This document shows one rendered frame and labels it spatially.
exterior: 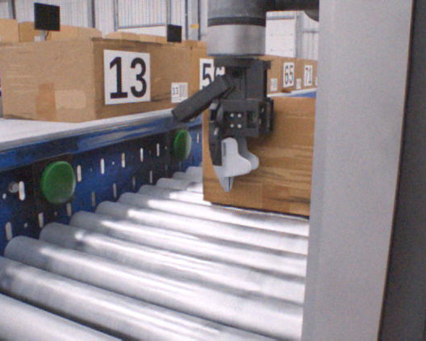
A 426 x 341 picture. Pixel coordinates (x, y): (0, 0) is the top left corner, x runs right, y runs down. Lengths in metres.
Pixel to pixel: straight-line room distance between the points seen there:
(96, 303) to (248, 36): 0.41
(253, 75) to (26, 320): 0.44
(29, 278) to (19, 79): 0.57
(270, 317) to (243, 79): 0.36
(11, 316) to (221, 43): 0.44
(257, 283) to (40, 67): 0.66
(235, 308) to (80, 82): 0.58
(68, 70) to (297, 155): 0.49
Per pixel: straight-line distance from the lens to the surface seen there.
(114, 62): 0.91
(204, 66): 1.24
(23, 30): 6.64
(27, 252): 0.63
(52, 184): 0.69
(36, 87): 0.98
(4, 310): 0.48
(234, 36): 0.62
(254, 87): 0.64
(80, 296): 0.49
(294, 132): 0.69
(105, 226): 0.69
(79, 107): 0.89
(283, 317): 0.44
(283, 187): 0.71
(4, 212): 0.70
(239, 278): 0.51
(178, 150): 0.98
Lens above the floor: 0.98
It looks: 13 degrees down
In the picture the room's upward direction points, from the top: straight up
